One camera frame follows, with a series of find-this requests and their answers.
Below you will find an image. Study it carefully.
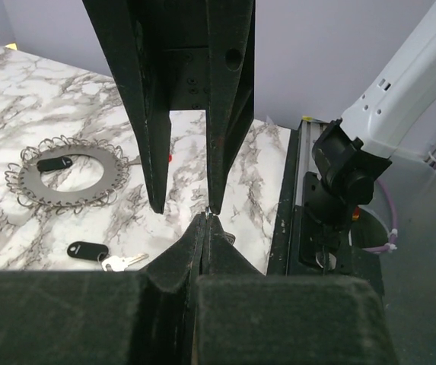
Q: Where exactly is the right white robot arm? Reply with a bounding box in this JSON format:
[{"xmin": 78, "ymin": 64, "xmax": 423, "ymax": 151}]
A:
[{"xmin": 84, "ymin": 1, "xmax": 436, "ymax": 224}]

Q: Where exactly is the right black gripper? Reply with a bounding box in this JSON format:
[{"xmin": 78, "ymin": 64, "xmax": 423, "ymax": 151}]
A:
[{"xmin": 83, "ymin": 1, "xmax": 256, "ymax": 214}]

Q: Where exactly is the black tag key centre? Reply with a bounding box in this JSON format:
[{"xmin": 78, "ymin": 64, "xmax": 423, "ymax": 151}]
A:
[{"xmin": 66, "ymin": 241, "xmax": 149, "ymax": 272}]

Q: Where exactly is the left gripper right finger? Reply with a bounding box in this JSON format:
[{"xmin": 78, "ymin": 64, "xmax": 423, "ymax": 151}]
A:
[{"xmin": 186, "ymin": 214, "xmax": 395, "ymax": 364}]

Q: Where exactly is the blue tag key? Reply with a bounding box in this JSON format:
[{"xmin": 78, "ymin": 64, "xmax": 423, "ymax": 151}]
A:
[{"xmin": 204, "ymin": 206, "xmax": 236, "ymax": 246}]

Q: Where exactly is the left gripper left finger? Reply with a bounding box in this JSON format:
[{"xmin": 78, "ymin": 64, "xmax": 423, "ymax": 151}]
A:
[{"xmin": 0, "ymin": 214, "xmax": 205, "ymax": 364}]

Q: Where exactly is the black tag on disc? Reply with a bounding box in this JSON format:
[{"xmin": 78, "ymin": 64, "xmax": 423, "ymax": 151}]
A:
[{"xmin": 37, "ymin": 156, "xmax": 73, "ymax": 173}]

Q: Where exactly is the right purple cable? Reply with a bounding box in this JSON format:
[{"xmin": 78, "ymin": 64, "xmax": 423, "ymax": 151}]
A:
[{"xmin": 361, "ymin": 113, "xmax": 436, "ymax": 254}]

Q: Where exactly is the black front mounting rail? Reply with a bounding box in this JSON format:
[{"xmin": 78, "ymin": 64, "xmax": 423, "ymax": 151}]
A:
[{"xmin": 266, "ymin": 119, "xmax": 391, "ymax": 296}]

